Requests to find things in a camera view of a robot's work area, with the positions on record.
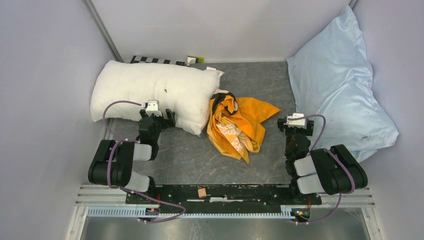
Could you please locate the orange Mickey Mouse pillowcase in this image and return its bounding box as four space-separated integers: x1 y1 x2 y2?
206 89 281 163

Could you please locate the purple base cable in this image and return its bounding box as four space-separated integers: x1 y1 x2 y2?
120 187 187 224

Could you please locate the light blue pillow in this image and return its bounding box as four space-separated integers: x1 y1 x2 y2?
287 7 399 162

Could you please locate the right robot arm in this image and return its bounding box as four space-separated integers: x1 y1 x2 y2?
277 113 368 204

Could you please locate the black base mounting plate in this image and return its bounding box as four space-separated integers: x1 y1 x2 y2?
146 184 322 214

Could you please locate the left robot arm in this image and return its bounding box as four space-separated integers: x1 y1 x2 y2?
87 109 176 204

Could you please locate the white toothed cable rail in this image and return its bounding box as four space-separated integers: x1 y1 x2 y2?
87 206 309 220

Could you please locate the white pillow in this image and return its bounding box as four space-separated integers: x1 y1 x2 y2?
90 60 224 136

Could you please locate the black and white checkerboard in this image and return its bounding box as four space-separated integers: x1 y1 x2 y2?
130 55 186 66

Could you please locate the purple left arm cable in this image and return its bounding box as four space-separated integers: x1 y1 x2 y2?
102 100 147 190

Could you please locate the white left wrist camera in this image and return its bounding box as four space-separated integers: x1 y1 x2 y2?
142 100 163 117

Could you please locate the small wooden cube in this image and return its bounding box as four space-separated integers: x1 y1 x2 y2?
197 188 207 198

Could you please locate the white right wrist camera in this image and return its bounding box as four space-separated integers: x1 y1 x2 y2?
285 112 307 129

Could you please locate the white and green block toy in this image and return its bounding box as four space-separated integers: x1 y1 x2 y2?
186 55 205 66

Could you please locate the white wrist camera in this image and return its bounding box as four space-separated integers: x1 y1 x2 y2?
142 100 163 117
285 112 307 129

